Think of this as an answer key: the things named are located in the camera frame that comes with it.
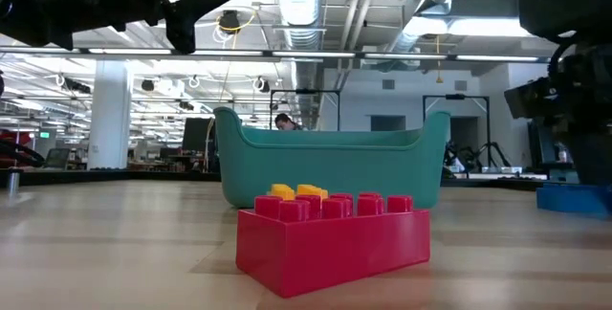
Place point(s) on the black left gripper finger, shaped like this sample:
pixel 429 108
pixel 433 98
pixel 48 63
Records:
pixel 184 18

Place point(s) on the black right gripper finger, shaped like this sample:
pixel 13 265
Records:
pixel 593 161

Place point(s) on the blue plastic building block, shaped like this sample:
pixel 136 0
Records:
pixel 559 200

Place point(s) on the black background robot arm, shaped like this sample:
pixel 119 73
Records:
pixel 454 157
pixel 492 153

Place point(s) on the white cup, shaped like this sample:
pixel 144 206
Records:
pixel 563 156

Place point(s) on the dark office desk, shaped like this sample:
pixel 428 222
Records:
pixel 557 166

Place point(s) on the black upright panel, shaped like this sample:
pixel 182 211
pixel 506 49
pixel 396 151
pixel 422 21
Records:
pixel 538 142

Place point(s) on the black monitor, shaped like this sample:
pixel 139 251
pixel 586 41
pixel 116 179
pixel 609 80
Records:
pixel 196 135

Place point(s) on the white pillar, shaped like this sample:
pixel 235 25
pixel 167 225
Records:
pixel 110 118

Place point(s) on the long LED light bar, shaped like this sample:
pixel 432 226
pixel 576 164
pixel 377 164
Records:
pixel 311 54

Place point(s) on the green exit sign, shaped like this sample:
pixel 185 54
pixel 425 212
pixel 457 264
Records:
pixel 45 134

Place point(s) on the person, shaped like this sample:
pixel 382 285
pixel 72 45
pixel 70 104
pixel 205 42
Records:
pixel 284 121

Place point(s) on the grey laptop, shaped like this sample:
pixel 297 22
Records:
pixel 58 158

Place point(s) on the yellow plastic building block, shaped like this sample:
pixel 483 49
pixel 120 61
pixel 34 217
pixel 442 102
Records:
pixel 306 190

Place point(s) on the teal plastic bin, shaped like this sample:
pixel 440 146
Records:
pixel 334 171

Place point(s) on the red plastic building block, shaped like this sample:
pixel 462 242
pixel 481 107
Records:
pixel 334 252

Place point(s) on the black ceiling-mounted camera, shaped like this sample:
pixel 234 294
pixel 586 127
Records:
pixel 229 22

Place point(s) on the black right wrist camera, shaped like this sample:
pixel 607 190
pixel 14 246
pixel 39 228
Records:
pixel 531 99

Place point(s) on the wide silver ceiling duct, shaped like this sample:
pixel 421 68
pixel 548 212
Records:
pixel 301 4

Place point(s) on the grey wall vent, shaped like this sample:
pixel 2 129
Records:
pixel 388 84
pixel 460 85

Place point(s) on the dark wall window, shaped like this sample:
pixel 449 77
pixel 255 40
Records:
pixel 388 123

